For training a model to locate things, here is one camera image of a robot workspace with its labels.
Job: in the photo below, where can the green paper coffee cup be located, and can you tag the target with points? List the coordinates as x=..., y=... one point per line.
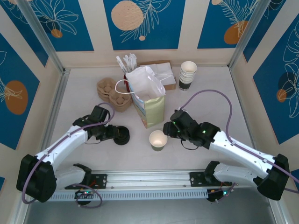
x=158, y=140

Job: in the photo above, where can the white paper bag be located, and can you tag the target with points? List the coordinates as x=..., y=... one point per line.
x=154, y=112

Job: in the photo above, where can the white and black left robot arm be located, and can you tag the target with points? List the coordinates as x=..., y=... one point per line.
x=63, y=144

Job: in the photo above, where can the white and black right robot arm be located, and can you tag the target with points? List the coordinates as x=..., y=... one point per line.
x=233, y=147

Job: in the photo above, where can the brown cardboard napkin box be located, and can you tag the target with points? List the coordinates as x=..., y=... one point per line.
x=171, y=86

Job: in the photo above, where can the white napkin stack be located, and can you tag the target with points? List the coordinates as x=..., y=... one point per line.
x=167, y=72

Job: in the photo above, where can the stack of paper cups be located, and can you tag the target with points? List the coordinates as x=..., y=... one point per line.
x=189, y=67

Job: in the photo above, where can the white wrapped stirrer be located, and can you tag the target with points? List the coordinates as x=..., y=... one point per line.
x=119, y=63
x=129, y=64
x=135, y=63
x=132, y=63

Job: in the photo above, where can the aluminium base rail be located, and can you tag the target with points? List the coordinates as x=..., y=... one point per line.
x=149, y=179

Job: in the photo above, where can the aluminium side frame rail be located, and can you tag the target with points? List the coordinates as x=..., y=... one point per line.
x=57, y=107
x=243, y=112

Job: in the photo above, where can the aluminium frame post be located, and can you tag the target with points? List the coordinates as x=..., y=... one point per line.
x=39, y=35
x=252, y=35

